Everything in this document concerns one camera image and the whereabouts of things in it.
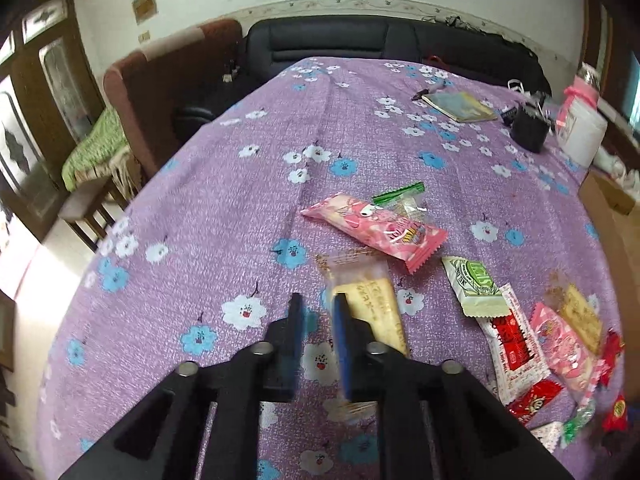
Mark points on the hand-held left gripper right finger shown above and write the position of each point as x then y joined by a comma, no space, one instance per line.
342,340

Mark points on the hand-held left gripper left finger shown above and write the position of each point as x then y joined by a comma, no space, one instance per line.
290,355

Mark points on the clear beige biscuit packet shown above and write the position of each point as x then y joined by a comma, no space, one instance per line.
372,295
582,315

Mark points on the green white snack packet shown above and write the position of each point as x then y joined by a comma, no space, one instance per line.
472,285

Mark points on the clear green-edged snack packet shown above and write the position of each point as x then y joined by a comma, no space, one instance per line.
400,194
577,422

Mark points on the small pink rabbit snack packet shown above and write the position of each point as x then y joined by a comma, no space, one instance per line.
565,350

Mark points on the red doll print snack packet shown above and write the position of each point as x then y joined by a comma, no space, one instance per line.
616,412

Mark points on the cardboard box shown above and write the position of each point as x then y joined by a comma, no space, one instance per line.
607,220

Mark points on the long pink snack packet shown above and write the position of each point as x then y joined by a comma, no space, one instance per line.
360,222

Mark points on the large white red snack packet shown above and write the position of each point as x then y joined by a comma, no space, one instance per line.
510,345

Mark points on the purple floral tablecloth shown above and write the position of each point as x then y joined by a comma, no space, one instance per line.
225,185

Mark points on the red cartoon face snack packet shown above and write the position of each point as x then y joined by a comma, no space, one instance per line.
535,402

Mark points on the small white red snack packet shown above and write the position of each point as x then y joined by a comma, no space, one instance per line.
547,435

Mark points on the black pen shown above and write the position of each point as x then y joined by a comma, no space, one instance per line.
425,93

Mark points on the wooden stool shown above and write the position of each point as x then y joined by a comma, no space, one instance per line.
82,197

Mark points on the yellow blue notebook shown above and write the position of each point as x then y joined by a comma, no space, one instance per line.
460,106

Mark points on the black cup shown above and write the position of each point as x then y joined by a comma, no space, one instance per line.
529,130

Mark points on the green patterned blanket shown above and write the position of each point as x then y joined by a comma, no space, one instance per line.
95,150

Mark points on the brown armchair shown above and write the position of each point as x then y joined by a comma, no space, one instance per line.
165,80

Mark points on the black leather sofa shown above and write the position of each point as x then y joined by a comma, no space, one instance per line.
325,35

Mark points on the white plastic jar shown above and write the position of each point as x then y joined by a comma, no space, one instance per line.
582,135

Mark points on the white cloth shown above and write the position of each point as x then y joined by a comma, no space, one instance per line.
617,167

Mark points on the bottle with pink sleeve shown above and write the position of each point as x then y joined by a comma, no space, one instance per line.
582,91

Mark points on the small yellow framed certificate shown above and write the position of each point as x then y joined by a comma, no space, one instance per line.
145,6

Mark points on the wooden door with glass panels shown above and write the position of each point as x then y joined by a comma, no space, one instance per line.
30,75

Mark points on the window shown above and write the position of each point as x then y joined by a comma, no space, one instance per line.
632,90

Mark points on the wall socket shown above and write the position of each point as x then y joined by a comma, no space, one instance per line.
144,37

